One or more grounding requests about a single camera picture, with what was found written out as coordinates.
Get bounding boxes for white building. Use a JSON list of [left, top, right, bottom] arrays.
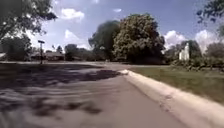
[[178, 42, 191, 62]]

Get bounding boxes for overhanging dark tree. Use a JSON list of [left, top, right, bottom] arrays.
[[0, 0, 58, 41]]

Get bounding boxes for pale concrete kerb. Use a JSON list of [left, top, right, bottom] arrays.
[[118, 68, 224, 128]]

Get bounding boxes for dark pole with box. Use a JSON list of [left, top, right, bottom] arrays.
[[37, 39, 46, 65]]

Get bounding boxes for grey asphalt road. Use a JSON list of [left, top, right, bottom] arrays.
[[0, 61, 188, 128]]

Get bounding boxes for low building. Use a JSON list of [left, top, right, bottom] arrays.
[[30, 50, 66, 62]]

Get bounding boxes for large green tree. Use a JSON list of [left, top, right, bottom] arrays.
[[112, 13, 167, 65]]

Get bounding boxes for row of distant trees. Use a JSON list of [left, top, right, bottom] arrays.
[[163, 39, 224, 61]]

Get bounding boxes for green grass verge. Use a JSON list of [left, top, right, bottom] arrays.
[[128, 64, 224, 105]]

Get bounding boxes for row of bushes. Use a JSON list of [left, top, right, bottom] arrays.
[[169, 56, 224, 72]]

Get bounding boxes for tree branches with leaves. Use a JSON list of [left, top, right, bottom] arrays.
[[195, 0, 224, 37]]

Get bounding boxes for dark green tree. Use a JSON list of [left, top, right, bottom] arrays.
[[88, 19, 122, 62]]

